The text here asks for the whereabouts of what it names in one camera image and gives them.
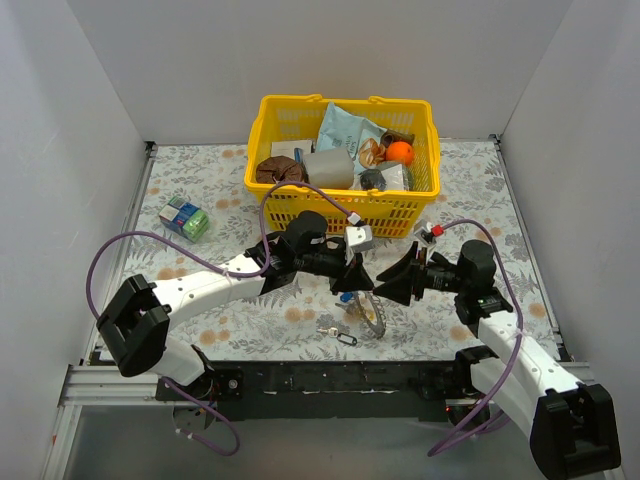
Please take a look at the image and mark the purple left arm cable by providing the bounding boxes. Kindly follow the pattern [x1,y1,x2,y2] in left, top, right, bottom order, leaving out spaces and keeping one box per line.
[85,180,359,457]

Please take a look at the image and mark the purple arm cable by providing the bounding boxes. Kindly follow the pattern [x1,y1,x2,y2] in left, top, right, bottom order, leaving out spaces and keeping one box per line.
[85,180,359,457]
[427,218,525,457]

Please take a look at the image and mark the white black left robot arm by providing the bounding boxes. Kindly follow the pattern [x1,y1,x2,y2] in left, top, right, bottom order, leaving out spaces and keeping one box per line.
[97,211,373,400]

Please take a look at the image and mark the clear bag with dark item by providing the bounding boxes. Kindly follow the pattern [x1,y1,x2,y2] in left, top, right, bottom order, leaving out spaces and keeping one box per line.
[355,162,414,192]

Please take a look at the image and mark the light blue snack bag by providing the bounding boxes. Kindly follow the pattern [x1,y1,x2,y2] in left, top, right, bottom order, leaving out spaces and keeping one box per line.
[316,102,386,173]

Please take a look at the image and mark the orange fruit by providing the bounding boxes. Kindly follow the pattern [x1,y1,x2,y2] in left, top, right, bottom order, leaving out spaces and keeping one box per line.
[385,141,415,167]

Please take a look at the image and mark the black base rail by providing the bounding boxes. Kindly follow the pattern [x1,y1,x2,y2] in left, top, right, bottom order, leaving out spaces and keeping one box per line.
[185,361,479,422]

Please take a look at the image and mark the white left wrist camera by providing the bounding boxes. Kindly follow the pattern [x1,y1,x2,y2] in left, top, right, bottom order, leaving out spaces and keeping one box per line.
[344,225,374,254]

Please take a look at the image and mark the white box in basket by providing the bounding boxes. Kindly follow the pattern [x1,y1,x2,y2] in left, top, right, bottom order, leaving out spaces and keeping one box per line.
[271,139,314,160]

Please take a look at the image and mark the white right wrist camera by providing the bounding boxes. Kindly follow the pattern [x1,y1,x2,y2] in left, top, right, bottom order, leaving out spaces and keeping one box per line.
[413,220,444,246]

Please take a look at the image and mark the grey paper roll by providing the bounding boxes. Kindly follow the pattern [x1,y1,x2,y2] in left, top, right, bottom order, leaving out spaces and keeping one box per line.
[302,147,354,189]

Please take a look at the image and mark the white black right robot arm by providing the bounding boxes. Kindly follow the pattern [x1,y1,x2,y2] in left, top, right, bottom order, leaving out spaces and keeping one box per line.
[374,240,621,479]

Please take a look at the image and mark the yellow plastic shopping basket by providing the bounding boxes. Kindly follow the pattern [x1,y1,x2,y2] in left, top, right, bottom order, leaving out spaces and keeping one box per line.
[244,94,441,238]

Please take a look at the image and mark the key with black tag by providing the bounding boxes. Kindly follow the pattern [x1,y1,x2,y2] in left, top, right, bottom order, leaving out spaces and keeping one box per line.
[317,327,358,346]

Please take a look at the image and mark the key with blue tag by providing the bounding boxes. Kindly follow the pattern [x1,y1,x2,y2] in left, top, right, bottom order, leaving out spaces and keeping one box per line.
[336,292,358,311]

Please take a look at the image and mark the blue green carton pack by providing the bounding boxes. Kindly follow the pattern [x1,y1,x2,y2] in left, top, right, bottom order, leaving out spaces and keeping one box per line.
[158,196,209,243]

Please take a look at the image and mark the brown wrapped snack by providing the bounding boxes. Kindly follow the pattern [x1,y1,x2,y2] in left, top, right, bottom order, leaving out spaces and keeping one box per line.
[380,129,415,148]

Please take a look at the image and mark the large silver keyring with chain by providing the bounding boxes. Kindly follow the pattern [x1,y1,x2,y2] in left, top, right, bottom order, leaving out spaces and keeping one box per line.
[345,291,386,340]

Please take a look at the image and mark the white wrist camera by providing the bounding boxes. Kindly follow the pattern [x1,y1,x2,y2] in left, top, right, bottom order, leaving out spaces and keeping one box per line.
[344,225,374,254]
[413,220,444,246]

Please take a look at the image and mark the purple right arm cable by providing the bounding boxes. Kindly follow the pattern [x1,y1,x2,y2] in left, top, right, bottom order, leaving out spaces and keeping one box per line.
[427,218,525,457]

